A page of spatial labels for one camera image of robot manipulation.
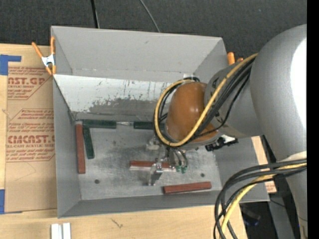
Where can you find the brown cardboard board red print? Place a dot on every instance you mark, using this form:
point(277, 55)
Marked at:
point(30, 123)

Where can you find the red-brown flat block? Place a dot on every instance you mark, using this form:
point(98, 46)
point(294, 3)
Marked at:
point(187, 187)
point(140, 163)
point(80, 149)

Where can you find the grey metal bin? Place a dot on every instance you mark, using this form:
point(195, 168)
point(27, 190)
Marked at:
point(124, 56)

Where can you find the dark green flat block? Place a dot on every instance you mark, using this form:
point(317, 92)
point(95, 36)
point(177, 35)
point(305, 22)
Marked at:
point(99, 124)
point(88, 143)
point(145, 125)

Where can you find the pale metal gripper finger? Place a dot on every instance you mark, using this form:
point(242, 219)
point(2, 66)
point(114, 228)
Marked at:
point(159, 171)
point(152, 177)

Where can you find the black cylinder on white bracket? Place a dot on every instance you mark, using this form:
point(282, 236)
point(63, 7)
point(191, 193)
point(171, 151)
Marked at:
point(217, 144)

